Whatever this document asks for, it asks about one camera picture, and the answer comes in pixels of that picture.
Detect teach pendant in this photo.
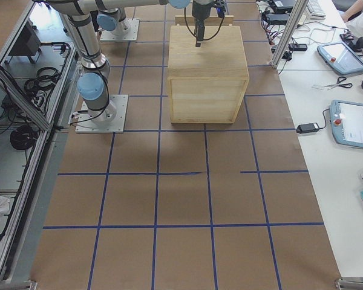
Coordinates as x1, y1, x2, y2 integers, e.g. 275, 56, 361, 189
317, 42, 363, 76
330, 100, 363, 149

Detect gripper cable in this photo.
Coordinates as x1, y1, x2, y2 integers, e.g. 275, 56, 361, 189
183, 0, 227, 42

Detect black handled scissors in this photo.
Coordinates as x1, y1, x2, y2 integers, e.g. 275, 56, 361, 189
324, 76, 353, 90

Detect aluminium frame post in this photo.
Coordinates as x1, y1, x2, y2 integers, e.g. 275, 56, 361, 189
270, 0, 308, 68

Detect black power adapter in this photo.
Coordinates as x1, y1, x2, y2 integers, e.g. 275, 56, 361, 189
296, 123, 320, 134

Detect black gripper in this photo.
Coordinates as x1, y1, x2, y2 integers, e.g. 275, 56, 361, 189
192, 0, 212, 47

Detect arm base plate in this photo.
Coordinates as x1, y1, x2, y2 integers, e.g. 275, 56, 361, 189
98, 17, 140, 42
75, 94, 128, 134

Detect upper teach pendant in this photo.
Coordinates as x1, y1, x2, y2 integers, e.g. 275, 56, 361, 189
317, 42, 363, 76

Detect lower teach pendant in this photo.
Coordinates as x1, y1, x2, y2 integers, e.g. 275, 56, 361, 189
330, 100, 363, 149

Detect aluminium side frame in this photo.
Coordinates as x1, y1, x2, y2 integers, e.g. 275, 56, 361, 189
0, 1, 76, 281

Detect black cables bundle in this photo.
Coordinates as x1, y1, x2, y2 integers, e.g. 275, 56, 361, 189
258, 0, 309, 61

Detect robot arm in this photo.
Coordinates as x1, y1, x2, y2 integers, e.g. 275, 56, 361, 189
96, 7, 130, 35
47, 0, 215, 71

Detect wooden drawer cabinet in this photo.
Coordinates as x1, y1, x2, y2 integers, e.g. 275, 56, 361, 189
167, 25, 249, 124

